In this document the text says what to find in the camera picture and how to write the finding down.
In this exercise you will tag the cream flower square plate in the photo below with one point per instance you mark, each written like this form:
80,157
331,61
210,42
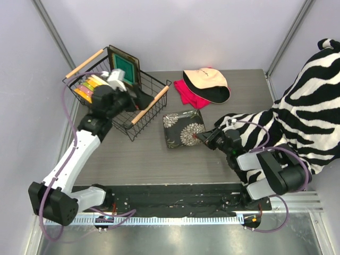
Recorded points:
136,65

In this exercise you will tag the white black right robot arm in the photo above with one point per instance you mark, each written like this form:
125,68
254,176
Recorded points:
284,171

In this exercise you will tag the black floral square plate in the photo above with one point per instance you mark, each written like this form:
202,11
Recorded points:
180,128

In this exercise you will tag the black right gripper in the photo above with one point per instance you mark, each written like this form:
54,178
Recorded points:
216,138

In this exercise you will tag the grey slotted cable duct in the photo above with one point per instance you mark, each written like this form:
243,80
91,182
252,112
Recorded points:
93,219

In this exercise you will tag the green dotted round plate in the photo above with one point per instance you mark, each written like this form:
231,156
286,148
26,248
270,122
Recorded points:
88,86

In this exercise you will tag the pink dotted round plate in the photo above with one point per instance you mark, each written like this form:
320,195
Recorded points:
85,90

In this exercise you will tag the beige black bucket hat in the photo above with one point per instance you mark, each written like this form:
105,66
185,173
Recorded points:
207,83

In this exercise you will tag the zebra striped blanket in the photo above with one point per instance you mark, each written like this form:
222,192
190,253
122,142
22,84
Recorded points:
306,117

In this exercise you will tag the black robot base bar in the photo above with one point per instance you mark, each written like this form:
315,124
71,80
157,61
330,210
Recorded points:
182,200

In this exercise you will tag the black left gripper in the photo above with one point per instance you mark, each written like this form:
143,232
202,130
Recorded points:
134,96

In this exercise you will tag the cream round plate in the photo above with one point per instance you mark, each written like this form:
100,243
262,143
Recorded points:
101,81

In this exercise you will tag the red folded cloth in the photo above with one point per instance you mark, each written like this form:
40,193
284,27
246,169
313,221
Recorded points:
190,97

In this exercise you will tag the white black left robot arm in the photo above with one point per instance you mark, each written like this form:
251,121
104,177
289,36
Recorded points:
53,198

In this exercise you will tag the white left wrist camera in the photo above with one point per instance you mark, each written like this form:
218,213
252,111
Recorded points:
115,79

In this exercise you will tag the black wire dish rack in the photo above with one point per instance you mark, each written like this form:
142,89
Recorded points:
107,59

